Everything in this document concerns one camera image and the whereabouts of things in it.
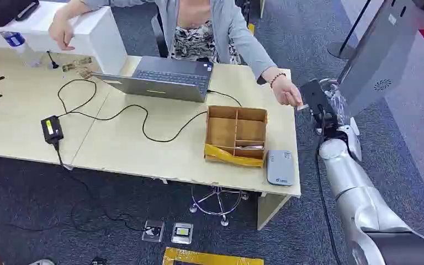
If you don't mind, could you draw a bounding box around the person's left hand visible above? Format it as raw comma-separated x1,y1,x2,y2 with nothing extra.
271,76,304,108

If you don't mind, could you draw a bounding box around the small black desk microphone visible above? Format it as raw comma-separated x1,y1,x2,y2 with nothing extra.
46,50,60,70

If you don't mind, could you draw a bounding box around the wooden card box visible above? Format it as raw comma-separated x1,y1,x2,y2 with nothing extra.
204,105,269,168

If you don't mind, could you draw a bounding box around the silver floor socket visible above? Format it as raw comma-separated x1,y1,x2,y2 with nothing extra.
171,222,194,245

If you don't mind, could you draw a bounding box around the yellow tape floor frame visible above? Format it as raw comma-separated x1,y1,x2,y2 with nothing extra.
162,247,265,265

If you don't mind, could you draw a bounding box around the black power adapter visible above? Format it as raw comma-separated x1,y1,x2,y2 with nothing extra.
40,115,65,145

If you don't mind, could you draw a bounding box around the black bag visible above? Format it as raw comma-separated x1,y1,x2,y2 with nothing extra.
0,0,40,29

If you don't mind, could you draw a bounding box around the black laptop power cable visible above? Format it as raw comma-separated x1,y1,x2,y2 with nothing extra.
56,78,243,144

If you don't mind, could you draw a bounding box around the black pole stand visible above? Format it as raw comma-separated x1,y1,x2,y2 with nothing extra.
326,0,373,60

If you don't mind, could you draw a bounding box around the white box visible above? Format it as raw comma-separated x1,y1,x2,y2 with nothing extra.
0,0,128,76

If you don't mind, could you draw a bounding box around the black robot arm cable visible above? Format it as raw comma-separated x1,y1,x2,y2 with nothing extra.
314,105,345,265

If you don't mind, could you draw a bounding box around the grey kiosk panel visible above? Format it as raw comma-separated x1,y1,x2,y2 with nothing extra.
337,0,424,119

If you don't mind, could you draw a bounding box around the brown printed card strip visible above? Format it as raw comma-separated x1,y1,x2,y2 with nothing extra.
61,56,93,73

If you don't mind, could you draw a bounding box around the grey card reader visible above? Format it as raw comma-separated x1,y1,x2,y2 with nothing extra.
266,149,296,187

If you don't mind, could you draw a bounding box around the person's right hand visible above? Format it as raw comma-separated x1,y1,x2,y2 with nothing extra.
48,9,77,51

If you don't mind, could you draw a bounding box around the chrome chair base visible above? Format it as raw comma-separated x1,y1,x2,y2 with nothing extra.
189,184,250,227

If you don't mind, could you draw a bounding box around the person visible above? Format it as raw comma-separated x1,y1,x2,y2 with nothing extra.
80,0,271,80

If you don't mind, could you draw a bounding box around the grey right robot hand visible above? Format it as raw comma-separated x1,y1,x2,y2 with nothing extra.
299,78,345,139

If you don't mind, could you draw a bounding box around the floor socket with plug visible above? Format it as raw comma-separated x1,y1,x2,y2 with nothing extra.
141,219,166,243

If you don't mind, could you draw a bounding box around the clear water bottle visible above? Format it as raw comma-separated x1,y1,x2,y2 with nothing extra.
0,30,42,69

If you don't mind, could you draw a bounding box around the grey laptop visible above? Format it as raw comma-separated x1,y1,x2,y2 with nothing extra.
91,55,214,103

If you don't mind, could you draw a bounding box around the beaded bracelet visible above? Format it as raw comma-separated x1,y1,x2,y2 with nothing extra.
269,72,287,89

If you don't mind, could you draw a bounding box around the black mains cable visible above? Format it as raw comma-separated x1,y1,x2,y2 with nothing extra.
52,140,151,234

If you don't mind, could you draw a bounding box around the desk side panel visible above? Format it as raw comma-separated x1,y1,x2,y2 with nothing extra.
256,192,293,231

